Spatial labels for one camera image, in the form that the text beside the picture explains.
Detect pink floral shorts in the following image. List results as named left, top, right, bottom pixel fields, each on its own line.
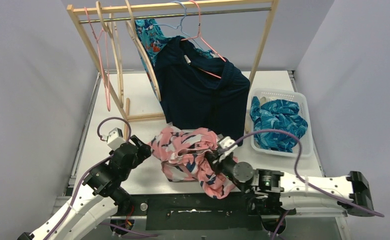
left=148, top=125, right=236, bottom=200

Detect blue shark print shorts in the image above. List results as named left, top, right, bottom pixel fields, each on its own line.
left=250, top=96, right=309, bottom=153

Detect white shorts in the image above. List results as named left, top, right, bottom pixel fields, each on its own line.
left=259, top=96, right=272, bottom=106

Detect navy blue shorts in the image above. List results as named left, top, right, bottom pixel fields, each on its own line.
left=154, top=36, right=250, bottom=140

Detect pink wire hanger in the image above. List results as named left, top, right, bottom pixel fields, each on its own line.
left=84, top=7, right=111, bottom=112
left=182, top=0, right=226, bottom=62

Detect teal fish print shorts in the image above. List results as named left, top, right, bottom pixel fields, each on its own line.
left=135, top=18, right=232, bottom=106

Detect wooden hanger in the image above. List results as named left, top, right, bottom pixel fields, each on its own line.
left=95, top=1, right=124, bottom=108
left=125, top=0, right=162, bottom=102

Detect wooden hanger front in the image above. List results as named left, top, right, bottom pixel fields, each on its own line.
left=95, top=1, right=124, bottom=108

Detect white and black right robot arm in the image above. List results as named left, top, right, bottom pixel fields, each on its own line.
left=206, top=150, right=378, bottom=217

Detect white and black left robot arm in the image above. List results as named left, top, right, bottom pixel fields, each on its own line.
left=18, top=130, right=151, bottom=240

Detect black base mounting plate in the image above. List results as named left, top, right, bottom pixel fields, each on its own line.
left=131, top=192, right=285, bottom=231

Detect white plastic basket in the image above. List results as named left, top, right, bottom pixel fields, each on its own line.
left=251, top=88, right=314, bottom=157

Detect wooden clothes rack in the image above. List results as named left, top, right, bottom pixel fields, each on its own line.
left=66, top=0, right=279, bottom=122

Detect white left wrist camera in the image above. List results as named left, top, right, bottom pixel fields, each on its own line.
left=102, top=127, right=126, bottom=151

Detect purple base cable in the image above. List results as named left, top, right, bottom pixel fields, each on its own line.
left=97, top=218, right=159, bottom=239

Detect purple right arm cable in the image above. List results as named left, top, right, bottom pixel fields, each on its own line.
left=223, top=129, right=385, bottom=219

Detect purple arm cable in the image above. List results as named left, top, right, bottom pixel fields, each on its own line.
left=223, top=129, right=385, bottom=219
left=44, top=116, right=132, bottom=240

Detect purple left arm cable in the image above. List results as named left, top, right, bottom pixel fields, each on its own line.
left=44, top=116, right=132, bottom=240

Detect blue wire hanger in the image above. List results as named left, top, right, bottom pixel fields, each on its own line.
left=151, top=0, right=205, bottom=51

